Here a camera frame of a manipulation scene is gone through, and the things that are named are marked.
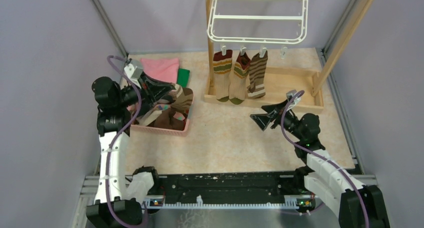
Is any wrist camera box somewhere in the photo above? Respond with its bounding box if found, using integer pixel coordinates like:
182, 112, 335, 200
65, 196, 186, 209
286, 90, 304, 106
124, 59, 144, 80

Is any brown beige striped sock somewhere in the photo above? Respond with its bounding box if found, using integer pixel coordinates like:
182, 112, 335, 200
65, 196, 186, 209
247, 51, 268, 99

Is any pink perforated basket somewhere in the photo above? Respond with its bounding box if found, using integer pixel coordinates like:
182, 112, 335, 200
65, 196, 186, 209
130, 94, 194, 137

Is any white clip drying hanger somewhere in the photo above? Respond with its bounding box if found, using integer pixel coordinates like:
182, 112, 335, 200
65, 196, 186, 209
207, 0, 309, 45

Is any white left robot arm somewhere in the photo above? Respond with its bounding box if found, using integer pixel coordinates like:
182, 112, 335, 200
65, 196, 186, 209
86, 74, 175, 227

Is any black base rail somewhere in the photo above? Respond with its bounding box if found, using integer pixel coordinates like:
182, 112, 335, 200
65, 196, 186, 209
148, 171, 313, 196

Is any white cable duct strip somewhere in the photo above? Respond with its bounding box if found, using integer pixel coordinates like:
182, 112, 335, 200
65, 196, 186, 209
144, 195, 314, 209

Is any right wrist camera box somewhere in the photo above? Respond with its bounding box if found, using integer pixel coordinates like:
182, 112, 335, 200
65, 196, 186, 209
286, 90, 304, 106

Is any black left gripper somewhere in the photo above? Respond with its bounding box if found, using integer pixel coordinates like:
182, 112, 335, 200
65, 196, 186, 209
115, 71, 174, 108

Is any wooden rack post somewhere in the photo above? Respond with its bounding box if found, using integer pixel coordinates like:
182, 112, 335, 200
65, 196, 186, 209
311, 0, 374, 97
204, 0, 217, 91

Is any right wooden rack post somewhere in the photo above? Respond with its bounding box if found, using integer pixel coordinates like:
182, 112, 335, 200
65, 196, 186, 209
311, 0, 374, 97

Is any pink towel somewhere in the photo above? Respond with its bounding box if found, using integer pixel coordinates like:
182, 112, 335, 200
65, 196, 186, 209
140, 58, 180, 83

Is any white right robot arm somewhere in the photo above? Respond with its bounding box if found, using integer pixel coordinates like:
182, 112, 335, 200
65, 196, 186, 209
250, 100, 390, 227

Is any green cloth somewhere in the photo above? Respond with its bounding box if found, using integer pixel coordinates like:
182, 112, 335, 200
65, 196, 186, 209
176, 68, 190, 88

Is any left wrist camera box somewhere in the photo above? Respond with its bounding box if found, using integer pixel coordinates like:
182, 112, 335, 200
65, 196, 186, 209
124, 59, 144, 80

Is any left wooden rack post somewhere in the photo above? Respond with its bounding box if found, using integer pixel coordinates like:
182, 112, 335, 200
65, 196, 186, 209
204, 0, 217, 91

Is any wooden rack base tray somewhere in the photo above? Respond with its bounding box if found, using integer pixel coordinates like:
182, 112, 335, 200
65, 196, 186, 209
240, 67, 324, 114

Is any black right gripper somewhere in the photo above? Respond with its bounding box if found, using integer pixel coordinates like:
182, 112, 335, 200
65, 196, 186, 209
250, 98, 304, 140

